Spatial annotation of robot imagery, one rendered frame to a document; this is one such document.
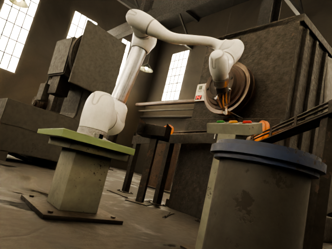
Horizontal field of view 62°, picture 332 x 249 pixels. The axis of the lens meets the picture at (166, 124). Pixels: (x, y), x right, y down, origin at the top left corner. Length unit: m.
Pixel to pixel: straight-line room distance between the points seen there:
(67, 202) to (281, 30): 2.06
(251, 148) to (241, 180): 0.09
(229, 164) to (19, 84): 11.26
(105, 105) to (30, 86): 10.45
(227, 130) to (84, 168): 0.71
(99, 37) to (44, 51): 7.68
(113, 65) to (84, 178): 3.51
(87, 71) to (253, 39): 2.67
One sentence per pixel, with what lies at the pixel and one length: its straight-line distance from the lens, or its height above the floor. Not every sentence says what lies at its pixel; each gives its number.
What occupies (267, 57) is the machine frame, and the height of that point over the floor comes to 1.42.
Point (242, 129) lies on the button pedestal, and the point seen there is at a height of 0.56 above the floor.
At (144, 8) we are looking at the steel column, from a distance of 10.57.
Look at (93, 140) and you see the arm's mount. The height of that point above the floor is 0.37.
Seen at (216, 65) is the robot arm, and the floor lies 0.91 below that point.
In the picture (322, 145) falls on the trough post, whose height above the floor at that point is 0.56.
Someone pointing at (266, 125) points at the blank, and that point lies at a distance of 1.88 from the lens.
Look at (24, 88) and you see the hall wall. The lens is 11.84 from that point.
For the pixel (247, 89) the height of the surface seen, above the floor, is 1.08.
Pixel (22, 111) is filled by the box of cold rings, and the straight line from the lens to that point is 3.89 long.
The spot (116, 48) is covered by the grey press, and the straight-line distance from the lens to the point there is 4.88.
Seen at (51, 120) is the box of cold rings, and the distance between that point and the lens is 4.01.
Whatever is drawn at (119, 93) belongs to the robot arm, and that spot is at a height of 0.70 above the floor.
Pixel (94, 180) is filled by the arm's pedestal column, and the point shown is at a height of 0.18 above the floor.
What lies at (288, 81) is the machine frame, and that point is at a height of 1.18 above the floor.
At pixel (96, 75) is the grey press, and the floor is 1.54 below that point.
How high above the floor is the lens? 0.30
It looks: 10 degrees up
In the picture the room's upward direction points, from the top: 13 degrees clockwise
